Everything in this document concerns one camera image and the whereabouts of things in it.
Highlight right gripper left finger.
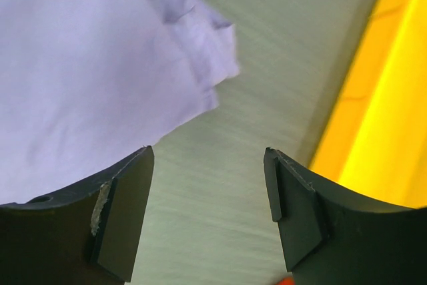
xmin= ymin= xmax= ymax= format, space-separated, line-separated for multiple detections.
xmin=1 ymin=147 xmax=154 ymax=284

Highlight purple t shirt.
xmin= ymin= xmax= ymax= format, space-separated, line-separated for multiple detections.
xmin=1 ymin=0 xmax=239 ymax=204

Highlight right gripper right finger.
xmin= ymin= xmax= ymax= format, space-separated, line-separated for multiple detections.
xmin=264 ymin=148 xmax=426 ymax=284

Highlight yellow plastic tray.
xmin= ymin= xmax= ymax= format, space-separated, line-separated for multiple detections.
xmin=310 ymin=0 xmax=426 ymax=208

